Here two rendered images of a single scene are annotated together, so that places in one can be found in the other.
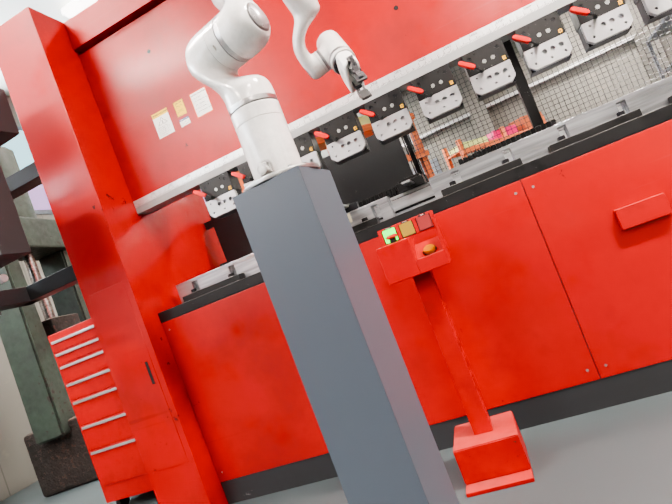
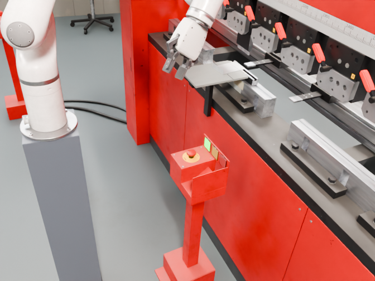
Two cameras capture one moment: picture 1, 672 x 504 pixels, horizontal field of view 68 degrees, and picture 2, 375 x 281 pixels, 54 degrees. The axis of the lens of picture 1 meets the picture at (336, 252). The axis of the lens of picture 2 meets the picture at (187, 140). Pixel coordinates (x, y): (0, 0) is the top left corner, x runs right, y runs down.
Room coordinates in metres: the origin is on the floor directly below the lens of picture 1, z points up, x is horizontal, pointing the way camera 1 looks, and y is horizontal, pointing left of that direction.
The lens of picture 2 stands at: (0.78, -1.03, 1.75)
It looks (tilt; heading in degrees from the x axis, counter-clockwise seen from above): 37 degrees down; 46
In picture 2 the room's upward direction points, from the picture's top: 3 degrees clockwise
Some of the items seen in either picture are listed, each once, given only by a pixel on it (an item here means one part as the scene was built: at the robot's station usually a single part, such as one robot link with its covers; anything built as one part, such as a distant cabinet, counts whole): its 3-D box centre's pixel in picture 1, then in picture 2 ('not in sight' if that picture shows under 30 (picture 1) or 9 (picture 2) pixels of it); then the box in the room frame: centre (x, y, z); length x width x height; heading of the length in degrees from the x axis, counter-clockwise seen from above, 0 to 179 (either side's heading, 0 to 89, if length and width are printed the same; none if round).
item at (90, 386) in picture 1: (144, 396); not in sight; (2.82, 1.30, 0.50); 0.51 x 0.50 x 1.00; 163
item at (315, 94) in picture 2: (409, 181); (316, 92); (2.12, -0.40, 1.01); 0.26 x 0.12 x 0.05; 163
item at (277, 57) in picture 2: not in sight; (268, 59); (2.22, -0.07, 1.01); 0.26 x 0.12 x 0.05; 163
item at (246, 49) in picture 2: not in sight; (244, 41); (2.06, -0.04, 1.13); 0.10 x 0.02 x 0.10; 73
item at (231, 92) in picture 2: (344, 234); (231, 94); (1.99, -0.06, 0.89); 0.30 x 0.05 x 0.03; 73
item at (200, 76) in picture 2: not in sight; (212, 73); (1.92, 0.01, 1.00); 0.26 x 0.18 x 0.01; 163
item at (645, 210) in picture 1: (642, 211); not in sight; (1.62, -0.97, 0.59); 0.15 x 0.02 x 0.07; 73
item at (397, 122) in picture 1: (390, 117); (306, 45); (1.95, -0.39, 1.26); 0.15 x 0.09 x 0.17; 73
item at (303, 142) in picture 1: (302, 158); (245, 10); (2.07, -0.01, 1.26); 0.15 x 0.09 x 0.17; 73
